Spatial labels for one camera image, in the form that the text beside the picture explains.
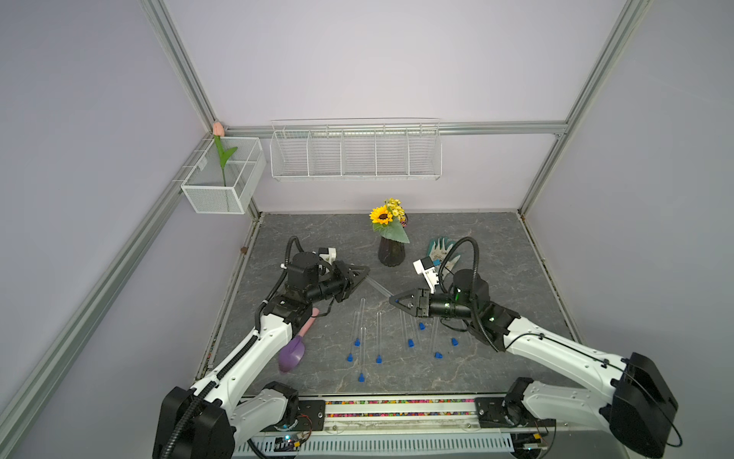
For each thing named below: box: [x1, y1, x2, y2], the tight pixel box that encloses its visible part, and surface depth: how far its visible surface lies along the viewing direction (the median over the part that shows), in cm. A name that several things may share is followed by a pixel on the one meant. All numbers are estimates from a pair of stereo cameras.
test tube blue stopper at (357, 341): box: [353, 310, 362, 348], surface depth 91 cm
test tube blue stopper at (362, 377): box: [358, 327, 367, 384], surface depth 85 cm
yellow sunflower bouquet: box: [368, 197, 411, 244], surface depth 88 cm
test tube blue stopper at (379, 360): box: [375, 311, 384, 365], surface depth 88 cm
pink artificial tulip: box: [212, 121, 238, 187], surface depth 92 cm
